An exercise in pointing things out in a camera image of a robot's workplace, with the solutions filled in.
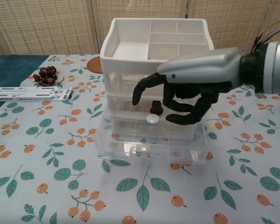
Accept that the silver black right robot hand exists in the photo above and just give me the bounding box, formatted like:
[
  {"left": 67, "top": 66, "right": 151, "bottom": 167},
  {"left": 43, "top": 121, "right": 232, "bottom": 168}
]
[{"left": 132, "top": 47, "right": 245, "bottom": 126}]

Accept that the clear plastic drawer organizer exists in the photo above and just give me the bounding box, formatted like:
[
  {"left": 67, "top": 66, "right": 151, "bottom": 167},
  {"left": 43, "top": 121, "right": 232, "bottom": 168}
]
[{"left": 99, "top": 18, "right": 213, "bottom": 140}]

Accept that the small black knob piece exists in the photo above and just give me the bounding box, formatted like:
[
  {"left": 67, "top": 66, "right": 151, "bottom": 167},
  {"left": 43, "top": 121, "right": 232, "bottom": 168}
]
[{"left": 150, "top": 100, "right": 164, "bottom": 115}]

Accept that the small white round knob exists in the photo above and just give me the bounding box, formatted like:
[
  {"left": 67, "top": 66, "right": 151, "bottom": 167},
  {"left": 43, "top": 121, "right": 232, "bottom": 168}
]
[{"left": 146, "top": 113, "right": 160, "bottom": 125}]

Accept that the round woven brown coaster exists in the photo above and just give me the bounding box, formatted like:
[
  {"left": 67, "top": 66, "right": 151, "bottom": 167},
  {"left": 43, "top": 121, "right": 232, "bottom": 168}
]
[{"left": 86, "top": 56, "right": 103, "bottom": 74}]

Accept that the dark red grape bunch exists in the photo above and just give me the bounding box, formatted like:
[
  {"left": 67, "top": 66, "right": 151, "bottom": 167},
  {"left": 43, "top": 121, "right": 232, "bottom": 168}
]
[{"left": 32, "top": 65, "right": 65, "bottom": 86}]

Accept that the woven bamboo folding screen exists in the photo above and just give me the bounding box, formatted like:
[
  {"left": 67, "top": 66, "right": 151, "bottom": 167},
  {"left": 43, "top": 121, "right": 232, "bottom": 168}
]
[{"left": 0, "top": 0, "right": 280, "bottom": 56}]

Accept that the floral printed tablecloth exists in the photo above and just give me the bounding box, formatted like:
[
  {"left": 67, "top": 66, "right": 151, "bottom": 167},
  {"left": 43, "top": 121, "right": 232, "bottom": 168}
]
[{"left": 0, "top": 53, "right": 280, "bottom": 224}]

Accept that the white folding stand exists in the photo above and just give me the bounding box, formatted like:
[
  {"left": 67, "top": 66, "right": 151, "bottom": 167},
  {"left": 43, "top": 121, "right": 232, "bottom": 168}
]
[{"left": 0, "top": 86, "right": 74, "bottom": 101}]

